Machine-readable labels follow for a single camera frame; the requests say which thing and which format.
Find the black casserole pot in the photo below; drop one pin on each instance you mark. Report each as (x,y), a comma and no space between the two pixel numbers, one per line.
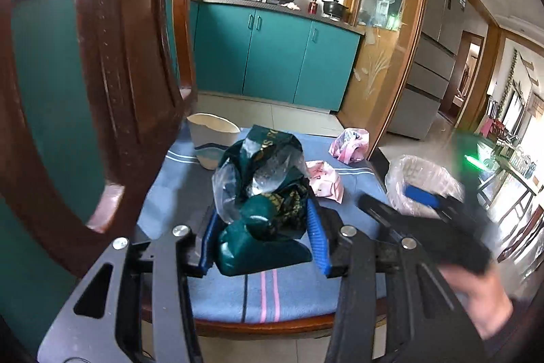
(334,9)

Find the person right hand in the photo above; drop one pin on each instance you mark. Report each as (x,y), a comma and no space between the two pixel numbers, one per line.
(487,303)

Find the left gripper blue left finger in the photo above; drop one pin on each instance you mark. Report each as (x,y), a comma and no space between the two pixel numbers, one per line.
(210,239)

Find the dark green foil bag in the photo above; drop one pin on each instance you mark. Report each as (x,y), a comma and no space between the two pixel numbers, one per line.
(269,233)

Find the blue striped seat cloth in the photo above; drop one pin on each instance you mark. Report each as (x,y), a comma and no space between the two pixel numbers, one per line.
(183,187)

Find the person blue sleeve forearm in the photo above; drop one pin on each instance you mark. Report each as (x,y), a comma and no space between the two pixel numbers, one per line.
(521,337)

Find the white plastic trash basket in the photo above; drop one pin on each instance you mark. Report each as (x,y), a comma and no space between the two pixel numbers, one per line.
(421,173)

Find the wooden glass door frame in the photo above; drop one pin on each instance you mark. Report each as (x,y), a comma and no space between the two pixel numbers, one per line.
(391,31)

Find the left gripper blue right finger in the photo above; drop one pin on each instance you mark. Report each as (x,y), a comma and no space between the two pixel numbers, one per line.
(318,238)

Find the clear printed plastic wrapper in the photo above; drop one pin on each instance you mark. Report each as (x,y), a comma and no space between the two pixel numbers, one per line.
(248,169)

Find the pink tissue pack wrapper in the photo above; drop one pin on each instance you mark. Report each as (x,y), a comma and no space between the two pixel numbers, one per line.
(351,146)

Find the large pink printed bag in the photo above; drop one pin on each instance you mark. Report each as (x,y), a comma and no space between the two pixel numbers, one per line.
(325,181)

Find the teal kitchen cabinets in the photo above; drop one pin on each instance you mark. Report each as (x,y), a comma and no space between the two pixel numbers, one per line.
(238,49)

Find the paper cup with blue waves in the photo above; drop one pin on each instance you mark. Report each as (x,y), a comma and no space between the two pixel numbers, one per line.
(211,136)

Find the red small canister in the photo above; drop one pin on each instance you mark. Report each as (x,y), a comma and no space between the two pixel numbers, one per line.
(312,7)

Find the grey refrigerator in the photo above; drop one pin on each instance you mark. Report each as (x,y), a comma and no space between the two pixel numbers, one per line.
(431,69)

